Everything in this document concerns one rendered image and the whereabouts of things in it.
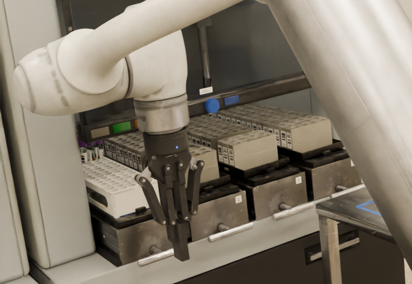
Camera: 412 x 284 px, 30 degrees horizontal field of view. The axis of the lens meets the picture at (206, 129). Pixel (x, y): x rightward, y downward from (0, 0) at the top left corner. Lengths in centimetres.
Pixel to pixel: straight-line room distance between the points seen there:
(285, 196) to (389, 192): 100
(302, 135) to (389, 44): 109
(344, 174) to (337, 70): 109
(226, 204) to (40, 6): 53
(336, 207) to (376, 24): 78
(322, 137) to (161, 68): 62
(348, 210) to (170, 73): 40
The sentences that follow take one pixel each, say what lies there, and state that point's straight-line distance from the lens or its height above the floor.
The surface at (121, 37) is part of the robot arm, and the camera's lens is 106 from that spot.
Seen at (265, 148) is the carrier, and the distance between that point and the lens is 166.
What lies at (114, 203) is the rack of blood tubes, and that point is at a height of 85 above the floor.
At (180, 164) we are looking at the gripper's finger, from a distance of 131.
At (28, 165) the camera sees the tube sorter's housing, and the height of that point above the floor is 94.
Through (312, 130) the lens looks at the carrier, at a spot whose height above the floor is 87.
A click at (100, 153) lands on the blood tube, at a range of 171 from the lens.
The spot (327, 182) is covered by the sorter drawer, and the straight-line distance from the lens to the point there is 169.
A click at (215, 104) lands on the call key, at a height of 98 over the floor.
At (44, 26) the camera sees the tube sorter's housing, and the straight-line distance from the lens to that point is 142.
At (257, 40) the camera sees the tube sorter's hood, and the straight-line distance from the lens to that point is 162.
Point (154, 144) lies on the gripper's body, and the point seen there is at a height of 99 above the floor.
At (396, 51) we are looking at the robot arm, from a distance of 64.
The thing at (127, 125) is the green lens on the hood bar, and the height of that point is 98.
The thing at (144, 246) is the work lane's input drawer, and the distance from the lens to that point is 147.
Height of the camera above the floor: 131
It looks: 14 degrees down
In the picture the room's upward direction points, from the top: 7 degrees counter-clockwise
